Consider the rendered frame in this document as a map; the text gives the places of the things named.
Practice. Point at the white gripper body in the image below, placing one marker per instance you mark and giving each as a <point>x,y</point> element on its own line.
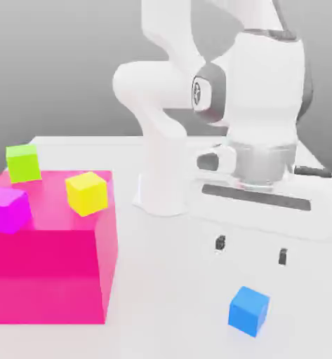
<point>266,221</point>

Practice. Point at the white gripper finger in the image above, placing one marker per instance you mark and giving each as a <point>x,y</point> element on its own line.
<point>220,243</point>
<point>282,256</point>

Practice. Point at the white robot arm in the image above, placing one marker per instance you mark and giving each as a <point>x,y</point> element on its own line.
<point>162,157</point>

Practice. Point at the small blue cube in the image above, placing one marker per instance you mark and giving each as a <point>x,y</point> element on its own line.
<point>248,312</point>

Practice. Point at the small yellow cube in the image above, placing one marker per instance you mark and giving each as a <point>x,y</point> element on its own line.
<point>87,195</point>

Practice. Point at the small green cube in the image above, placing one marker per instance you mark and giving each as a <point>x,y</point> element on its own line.
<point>24,165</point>

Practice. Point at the small magenta cube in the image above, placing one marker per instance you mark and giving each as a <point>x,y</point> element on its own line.
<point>5,210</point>

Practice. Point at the large pink box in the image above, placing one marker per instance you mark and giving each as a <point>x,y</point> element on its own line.
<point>47,274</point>

